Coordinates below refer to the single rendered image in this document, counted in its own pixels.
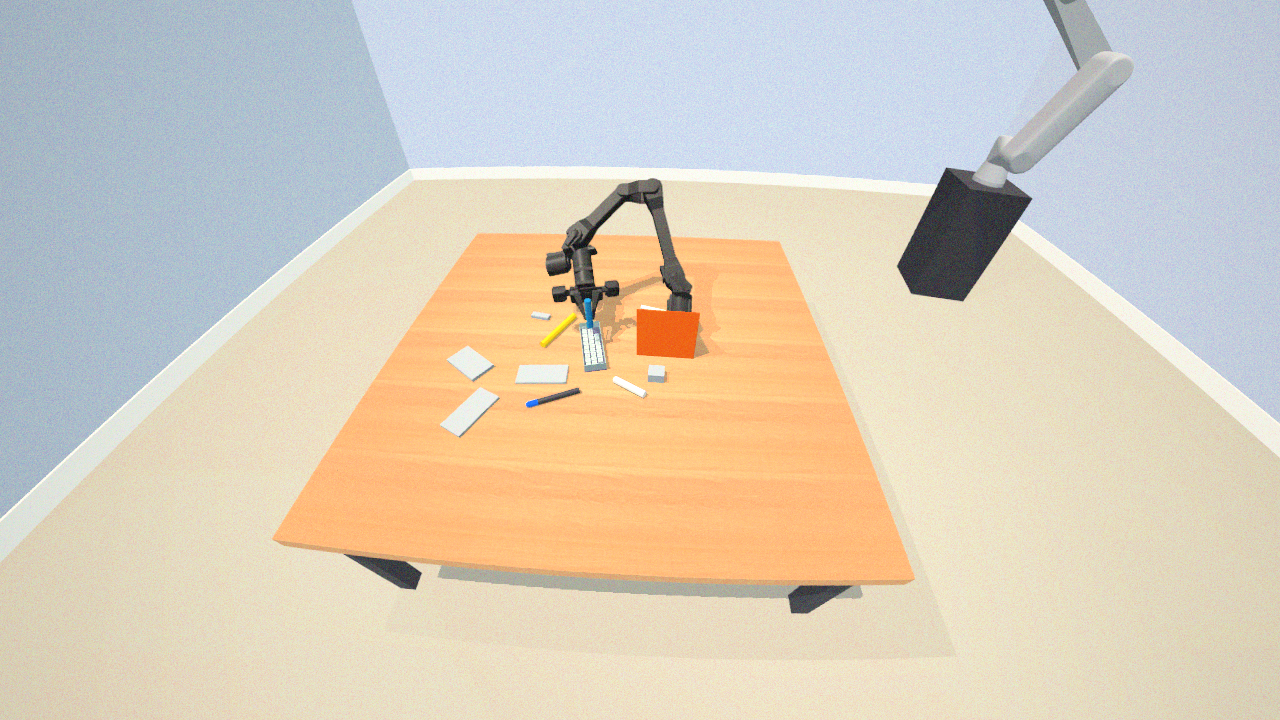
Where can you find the white keyboard with letter keys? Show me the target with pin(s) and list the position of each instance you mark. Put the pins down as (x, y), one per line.
(592, 347)

